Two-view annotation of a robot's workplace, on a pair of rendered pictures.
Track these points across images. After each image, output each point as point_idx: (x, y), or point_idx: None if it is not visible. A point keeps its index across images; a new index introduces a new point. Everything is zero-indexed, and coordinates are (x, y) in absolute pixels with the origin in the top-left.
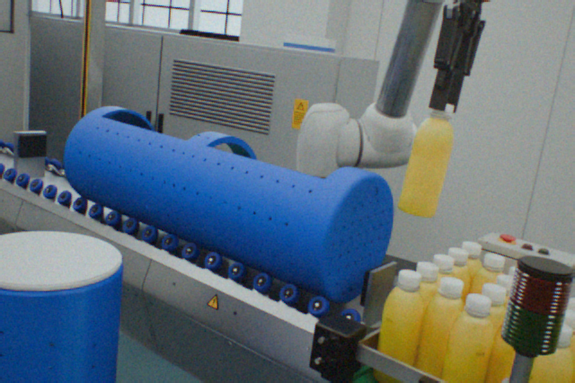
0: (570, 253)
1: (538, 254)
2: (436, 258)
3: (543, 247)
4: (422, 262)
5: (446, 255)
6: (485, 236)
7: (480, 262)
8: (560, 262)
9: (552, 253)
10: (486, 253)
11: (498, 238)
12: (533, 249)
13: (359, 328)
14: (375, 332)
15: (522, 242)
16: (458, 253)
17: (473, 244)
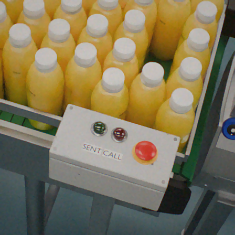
0: (63, 152)
1: (105, 120)
2: (206, 31)
3: (98, 155)
4: (213, 11)
5: (199, 41)
6: (173, 154)
7: (166, 104)
8: (79, 111)
9: (87, 140)
10: (163, 72)
11: (157, 153)
12: (111, 131)
13: (230, 0)
14: (221, 23)
15: (125, 162)
16: (190, 57)
17: (180, 96)
